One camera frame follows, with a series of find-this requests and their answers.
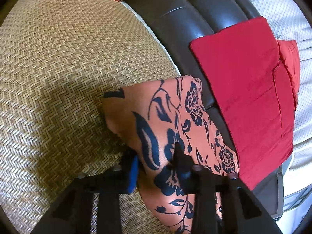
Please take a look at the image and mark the orange floral blouse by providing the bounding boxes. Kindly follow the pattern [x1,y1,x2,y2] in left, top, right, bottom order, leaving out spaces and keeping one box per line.
[102,75,240,234]

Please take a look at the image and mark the woven bamboo mat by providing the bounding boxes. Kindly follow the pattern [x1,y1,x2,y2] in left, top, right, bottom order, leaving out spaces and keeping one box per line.
[0,0,183,234]

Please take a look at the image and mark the red cloth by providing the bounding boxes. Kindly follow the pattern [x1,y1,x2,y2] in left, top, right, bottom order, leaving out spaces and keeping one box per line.
[190,17,294,191]

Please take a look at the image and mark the brown leather sofa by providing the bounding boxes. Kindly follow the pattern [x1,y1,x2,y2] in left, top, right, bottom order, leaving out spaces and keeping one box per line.
[121,0,293,221]

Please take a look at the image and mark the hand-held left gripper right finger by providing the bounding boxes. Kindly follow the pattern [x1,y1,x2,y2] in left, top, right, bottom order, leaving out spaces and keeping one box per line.
[174,142,283,234]

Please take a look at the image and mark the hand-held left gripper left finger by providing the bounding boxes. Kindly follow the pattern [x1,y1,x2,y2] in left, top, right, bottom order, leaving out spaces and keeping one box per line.
[31,149,139,234]

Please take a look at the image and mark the red pillow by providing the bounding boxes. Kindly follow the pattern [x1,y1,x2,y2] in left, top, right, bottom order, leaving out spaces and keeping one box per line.
[277,39,301,111]

